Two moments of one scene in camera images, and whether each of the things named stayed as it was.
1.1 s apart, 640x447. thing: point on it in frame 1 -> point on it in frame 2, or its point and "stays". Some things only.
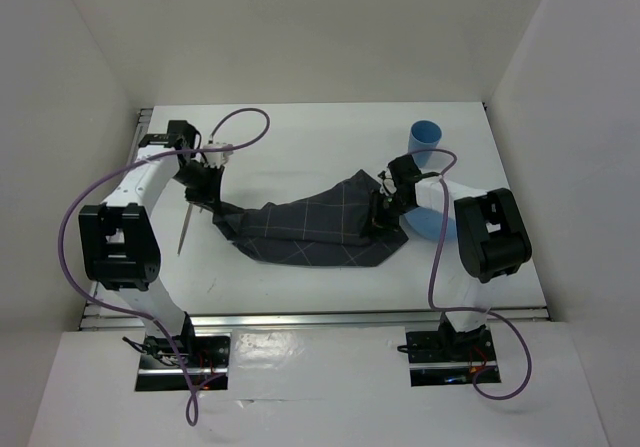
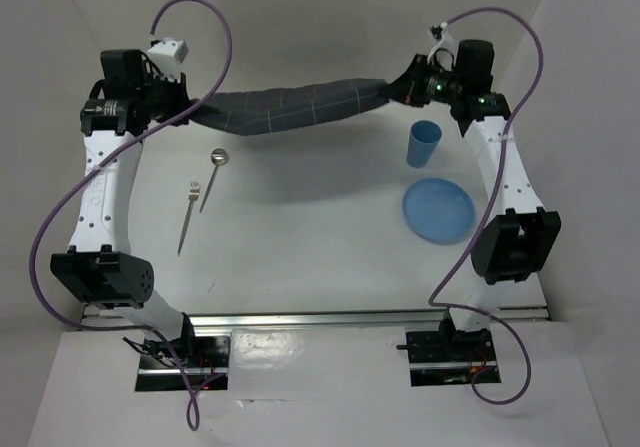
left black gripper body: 200,182 -> 165,98
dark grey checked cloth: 329,226 -> 269,111
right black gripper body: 387,209 -> 418,92
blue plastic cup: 424,135 stays
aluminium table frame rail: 103,318 stays
